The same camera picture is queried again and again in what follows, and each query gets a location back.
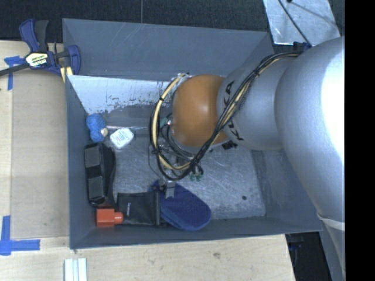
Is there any blue oval cloth pad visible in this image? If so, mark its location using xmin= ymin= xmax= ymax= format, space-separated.
xmin=148 ymin=179 xmax=212 ymax=232

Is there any black fabric pouch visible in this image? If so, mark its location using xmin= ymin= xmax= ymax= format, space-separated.
xmin=116 ymin=191 xmax=162 ymax=227

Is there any small white printed box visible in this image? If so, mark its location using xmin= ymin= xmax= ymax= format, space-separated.
xmin=110 ymin=127 xmax=135 ymax=150

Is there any red-orange small bottle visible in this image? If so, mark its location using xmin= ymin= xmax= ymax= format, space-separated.
xmin=96 ymin=208 xmax=125 ymax=228

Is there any blue knobbly toy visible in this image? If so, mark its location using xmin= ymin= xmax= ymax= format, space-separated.
xmin=86 ymin=113 xmax=109 ymax=143

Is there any grey metal bin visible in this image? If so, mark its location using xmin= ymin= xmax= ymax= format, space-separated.
xmin=62 ymin=18 xmax=323 ymax=250

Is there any pale wood board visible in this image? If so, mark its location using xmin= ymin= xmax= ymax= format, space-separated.
xmin=9 ymin=68 xmax=71 ymax=240

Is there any black cylinder on white bracket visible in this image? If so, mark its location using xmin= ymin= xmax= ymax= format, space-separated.
xmin=209 ymin=139 xmax=238 ymax=152

